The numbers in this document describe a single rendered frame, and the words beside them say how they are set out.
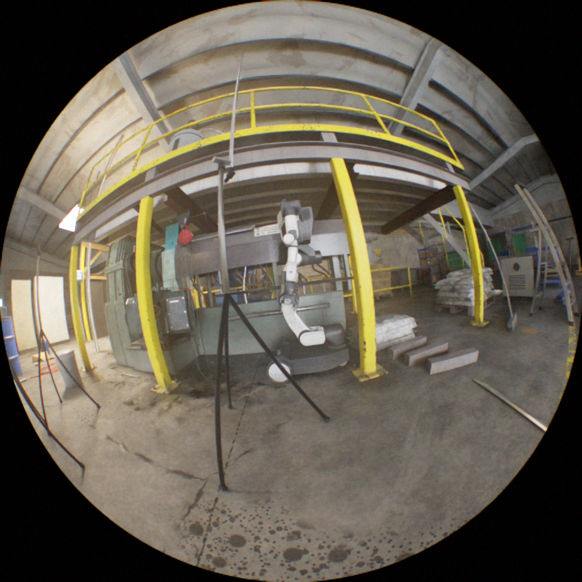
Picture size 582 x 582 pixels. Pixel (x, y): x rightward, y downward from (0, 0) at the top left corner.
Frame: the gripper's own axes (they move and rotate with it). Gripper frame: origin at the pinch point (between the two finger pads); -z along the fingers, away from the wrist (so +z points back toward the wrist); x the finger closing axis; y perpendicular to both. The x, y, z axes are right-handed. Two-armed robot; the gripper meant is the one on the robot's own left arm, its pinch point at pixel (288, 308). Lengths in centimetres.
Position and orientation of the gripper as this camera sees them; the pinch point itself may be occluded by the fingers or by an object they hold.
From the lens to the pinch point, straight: 127.2
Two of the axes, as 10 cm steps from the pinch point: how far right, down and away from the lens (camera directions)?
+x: -10.0, -0.7, 0.7
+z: 0.7, -10.0, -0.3
